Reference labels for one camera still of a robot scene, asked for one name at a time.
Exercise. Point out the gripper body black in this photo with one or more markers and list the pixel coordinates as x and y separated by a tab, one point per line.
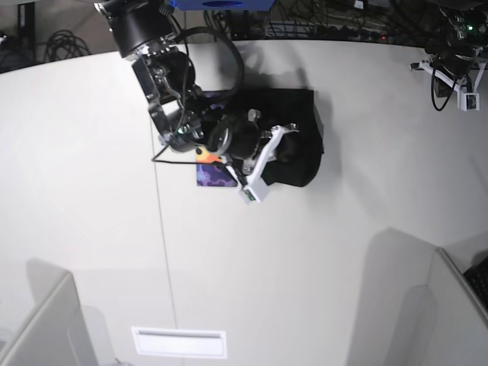
235	134
456	61

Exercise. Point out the black T-shirt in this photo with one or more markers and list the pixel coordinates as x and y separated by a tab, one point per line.
299	155

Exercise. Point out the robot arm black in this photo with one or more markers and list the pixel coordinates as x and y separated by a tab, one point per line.
159	54
460	24

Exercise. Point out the black power strip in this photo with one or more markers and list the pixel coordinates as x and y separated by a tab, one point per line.
344	33

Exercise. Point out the blue plastic box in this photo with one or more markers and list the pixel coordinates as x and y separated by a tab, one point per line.
233	5

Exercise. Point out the black keyboard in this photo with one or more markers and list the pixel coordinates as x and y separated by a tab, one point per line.
476	277

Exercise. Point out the white partition panel right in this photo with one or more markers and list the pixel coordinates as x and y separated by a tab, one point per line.
459	336

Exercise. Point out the white partition panel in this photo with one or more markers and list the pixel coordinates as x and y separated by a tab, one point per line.
54	332
459	336

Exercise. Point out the white partition panel left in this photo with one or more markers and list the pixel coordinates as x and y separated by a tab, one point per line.
54	332

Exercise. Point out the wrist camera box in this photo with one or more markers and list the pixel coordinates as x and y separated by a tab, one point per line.
468	101
254	193

